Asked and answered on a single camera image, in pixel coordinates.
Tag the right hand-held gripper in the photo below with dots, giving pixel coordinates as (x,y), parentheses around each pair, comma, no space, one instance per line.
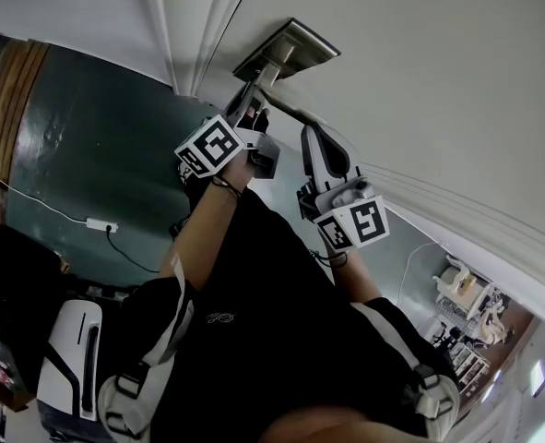
(359,222)

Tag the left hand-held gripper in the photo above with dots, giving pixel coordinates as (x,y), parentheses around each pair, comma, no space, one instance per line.
(212,146)

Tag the person's right forearm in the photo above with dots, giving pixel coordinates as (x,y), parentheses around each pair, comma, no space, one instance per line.
(357,277)

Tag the person's left forearm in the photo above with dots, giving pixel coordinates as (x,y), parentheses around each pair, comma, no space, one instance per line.
(203,238)

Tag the person's left hand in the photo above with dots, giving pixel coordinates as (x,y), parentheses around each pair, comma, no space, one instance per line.
(264,120)

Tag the black wrist band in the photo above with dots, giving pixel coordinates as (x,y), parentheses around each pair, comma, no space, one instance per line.
(228,187)
(334,257)

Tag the black white shoe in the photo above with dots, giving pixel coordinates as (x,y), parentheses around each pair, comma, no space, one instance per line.
(185,173)

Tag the person's black shirt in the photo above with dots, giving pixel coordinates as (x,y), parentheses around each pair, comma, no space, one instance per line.
(276,316)

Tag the white ornate chair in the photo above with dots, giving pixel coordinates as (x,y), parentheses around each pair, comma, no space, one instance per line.
(452,277)

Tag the white power strip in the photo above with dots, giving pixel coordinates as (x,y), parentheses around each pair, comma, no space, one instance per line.
(101,224)

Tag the white cabinet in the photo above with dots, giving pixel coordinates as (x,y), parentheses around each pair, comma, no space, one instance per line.
(482,300)

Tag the white storage shelf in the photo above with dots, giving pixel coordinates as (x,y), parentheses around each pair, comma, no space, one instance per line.
(472,367)

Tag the person's face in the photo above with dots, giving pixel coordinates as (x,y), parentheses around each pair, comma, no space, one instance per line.
(336,429)

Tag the black bag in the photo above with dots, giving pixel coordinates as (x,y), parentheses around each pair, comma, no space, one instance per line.
(14,293)

